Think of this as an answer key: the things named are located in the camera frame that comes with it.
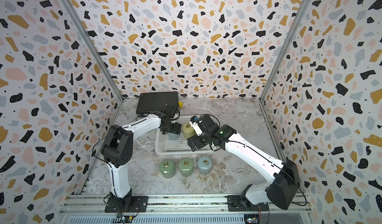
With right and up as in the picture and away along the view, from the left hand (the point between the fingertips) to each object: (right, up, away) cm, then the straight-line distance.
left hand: (176, 128), depth 97 cm
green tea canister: (-2, -19, -19) cm, 27 cm away
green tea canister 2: (+8, -18, -19) cm, 27 cm away
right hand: (+13, -3, -20) cm, 24 cm away
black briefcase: (-26, +19, +24) cm, 40 cm away
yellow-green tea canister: (+8, -1, -4) cm, 9 cm away
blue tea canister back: (-2, -5, 0) cm, 5 cm away
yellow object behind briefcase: (0, +17, +17) cm, 24 cm away
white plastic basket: (-7, -11, -3) cm, 13 cm away
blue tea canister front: (+18, -17, -18) cm, 31 cm away
